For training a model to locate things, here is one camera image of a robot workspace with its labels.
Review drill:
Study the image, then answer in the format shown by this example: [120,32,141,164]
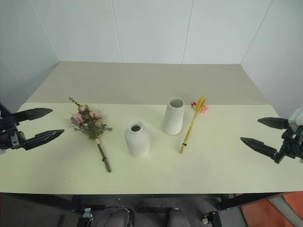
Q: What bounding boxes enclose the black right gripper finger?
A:
[240,136,277,158]
[257,117,290,130]

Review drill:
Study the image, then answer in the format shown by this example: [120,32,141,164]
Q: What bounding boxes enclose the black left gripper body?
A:
[0,115,26,150]

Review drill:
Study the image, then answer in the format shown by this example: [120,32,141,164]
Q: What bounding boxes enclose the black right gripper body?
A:
[274,126,303,165]

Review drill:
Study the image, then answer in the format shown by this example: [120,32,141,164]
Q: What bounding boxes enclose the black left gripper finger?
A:
[11,108,53,125]
[24,129,65,151]

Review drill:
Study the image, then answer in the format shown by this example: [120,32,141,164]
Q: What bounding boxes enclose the tapered white wide-mouth vase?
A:
[162,97,185,136]

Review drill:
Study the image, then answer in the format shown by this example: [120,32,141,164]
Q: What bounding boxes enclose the rounded white narrow-neck vase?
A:
[124,121,151,158]

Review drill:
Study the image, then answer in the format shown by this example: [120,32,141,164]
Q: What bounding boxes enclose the pink rose bouquet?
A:
[63,96,113,174]

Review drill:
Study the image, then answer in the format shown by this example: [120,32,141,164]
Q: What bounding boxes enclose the orange floor mat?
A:
[239,191,303,227]

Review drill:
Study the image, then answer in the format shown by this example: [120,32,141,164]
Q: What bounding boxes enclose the yellow wheat flower bunch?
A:
[179,95,211,154]

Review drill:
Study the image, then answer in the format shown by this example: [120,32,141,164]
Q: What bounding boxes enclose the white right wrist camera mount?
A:
[288,108,303,130]

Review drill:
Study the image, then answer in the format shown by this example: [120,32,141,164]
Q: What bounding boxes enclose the black metal table frame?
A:
[0,192,288,227]

